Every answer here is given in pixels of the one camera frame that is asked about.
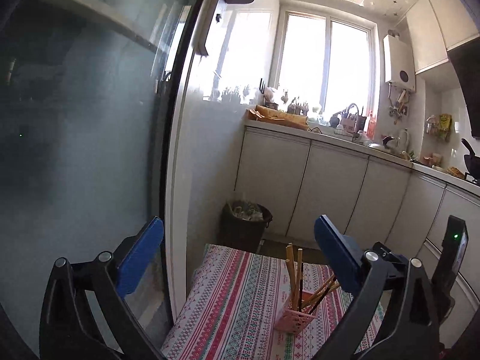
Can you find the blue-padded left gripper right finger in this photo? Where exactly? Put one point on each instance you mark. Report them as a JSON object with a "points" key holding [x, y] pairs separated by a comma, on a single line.
{"points": [[410, 328]]}

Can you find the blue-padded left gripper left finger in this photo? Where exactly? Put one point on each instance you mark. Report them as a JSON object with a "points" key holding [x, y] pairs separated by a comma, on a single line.
{"points": [[67, 326]]}

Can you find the black gold-tipped chopstick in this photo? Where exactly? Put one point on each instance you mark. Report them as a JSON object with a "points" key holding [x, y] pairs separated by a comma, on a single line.
{"points": [[322, 299]]}

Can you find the wooden chopstick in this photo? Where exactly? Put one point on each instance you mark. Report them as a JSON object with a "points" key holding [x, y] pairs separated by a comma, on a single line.
{"points": [[290, 264], [290, 251], [323, 290], [295, 296], [312, 299], [299, 256]]}

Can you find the pink perforated utensil holder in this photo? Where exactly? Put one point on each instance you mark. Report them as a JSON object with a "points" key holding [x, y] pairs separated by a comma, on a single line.
{"points": [[293, 322]]}

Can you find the black wok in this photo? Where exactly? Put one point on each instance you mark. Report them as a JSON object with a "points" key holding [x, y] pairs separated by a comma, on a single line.
{"points": [[472, 161]]}

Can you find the striped patterned tablecloth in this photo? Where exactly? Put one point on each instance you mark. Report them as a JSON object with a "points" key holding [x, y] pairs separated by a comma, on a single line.
{"points": [[232, 308]]}

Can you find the dark trash bin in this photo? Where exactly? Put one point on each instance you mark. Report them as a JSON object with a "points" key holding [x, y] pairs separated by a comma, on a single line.
{"points": [[242, 225]]}

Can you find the utensil basket on counter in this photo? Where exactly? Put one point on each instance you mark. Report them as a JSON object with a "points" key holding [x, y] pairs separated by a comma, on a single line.
{"points": [[352, 119]]}

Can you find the black range hood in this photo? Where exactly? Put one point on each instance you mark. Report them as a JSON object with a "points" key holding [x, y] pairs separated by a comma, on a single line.
{"points": [[466, 61]]}

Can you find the yellow cloth on counter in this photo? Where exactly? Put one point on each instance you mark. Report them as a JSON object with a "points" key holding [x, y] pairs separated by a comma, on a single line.
{"points": [[275, 117]]}

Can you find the glass sliding door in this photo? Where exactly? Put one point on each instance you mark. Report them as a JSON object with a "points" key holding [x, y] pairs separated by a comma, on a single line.
{"points": [[83, 109]]}

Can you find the white wall water heater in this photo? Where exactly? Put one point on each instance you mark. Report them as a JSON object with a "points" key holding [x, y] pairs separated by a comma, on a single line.
{"points": [[399, 64]]}

